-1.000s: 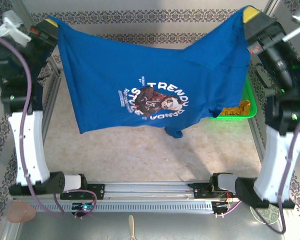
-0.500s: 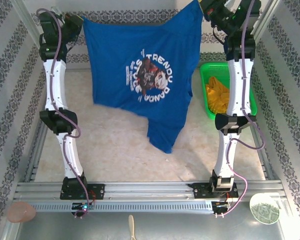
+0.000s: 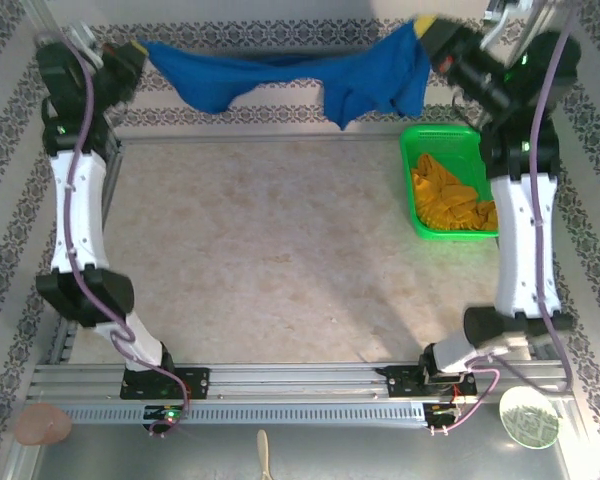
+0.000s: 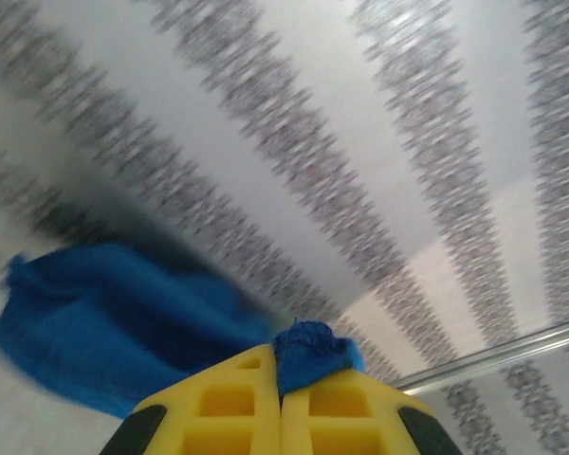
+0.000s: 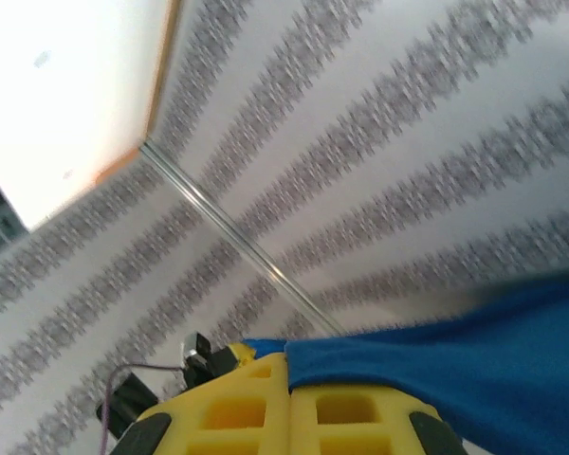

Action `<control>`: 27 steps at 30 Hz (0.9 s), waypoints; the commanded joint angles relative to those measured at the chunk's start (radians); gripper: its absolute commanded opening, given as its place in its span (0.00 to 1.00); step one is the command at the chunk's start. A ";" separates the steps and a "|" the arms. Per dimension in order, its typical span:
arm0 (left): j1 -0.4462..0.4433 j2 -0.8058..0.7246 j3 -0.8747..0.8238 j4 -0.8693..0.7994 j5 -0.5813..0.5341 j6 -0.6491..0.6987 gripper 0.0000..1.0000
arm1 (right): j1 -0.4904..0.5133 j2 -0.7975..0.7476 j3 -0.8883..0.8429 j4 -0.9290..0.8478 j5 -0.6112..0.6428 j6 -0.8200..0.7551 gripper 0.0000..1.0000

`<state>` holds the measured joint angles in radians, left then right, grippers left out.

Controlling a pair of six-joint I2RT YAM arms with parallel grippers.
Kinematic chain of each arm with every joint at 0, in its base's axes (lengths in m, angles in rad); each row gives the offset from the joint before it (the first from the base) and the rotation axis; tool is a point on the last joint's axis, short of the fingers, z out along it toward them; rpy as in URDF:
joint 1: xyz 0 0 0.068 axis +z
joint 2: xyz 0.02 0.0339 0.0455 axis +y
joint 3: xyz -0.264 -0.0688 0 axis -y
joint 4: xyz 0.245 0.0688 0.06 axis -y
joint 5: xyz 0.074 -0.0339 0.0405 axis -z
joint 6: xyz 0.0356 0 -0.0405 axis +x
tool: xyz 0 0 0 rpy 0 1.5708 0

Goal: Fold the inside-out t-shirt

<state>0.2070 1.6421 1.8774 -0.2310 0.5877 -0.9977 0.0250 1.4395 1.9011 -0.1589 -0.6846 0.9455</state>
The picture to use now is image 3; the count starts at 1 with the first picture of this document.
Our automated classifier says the blue t-shirt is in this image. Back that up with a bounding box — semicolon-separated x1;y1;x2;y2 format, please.
138;18;431;132

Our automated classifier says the green plastic basket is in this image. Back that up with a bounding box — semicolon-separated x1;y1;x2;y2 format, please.
398;123;501;242

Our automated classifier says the yellow crumpled cloth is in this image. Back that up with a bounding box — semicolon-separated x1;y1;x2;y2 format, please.
410;152;499;234

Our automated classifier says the small controller board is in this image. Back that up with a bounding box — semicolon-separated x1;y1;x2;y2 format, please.
423;401;464;429
143;404;190;424

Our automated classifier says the pink translucent cup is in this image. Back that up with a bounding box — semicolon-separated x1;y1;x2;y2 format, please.
13;403;74;446

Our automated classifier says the green patterned bowl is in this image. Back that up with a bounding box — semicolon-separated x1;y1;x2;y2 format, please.
498;385;560;450

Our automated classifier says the wooden stick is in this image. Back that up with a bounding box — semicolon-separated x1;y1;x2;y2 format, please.
256;428;273;480

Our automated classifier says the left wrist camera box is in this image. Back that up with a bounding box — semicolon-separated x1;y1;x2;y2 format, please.
68;22;106;69

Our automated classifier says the thin aluminium wall rail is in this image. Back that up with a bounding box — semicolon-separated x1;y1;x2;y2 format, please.
114;130;406;147

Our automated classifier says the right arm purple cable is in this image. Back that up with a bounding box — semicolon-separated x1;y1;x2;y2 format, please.
427;0;579;436

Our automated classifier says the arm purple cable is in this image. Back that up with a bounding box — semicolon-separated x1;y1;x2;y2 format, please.
427;0;579;436
59;32;191;441

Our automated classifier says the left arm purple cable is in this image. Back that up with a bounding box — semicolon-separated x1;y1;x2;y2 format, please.
59;32;191;441

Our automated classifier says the wide aluminium base rail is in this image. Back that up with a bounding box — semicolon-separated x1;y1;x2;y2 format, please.
27;362;576;401

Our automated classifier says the slotted grey cable duct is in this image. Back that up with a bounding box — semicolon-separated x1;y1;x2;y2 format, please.
59;402;431;426

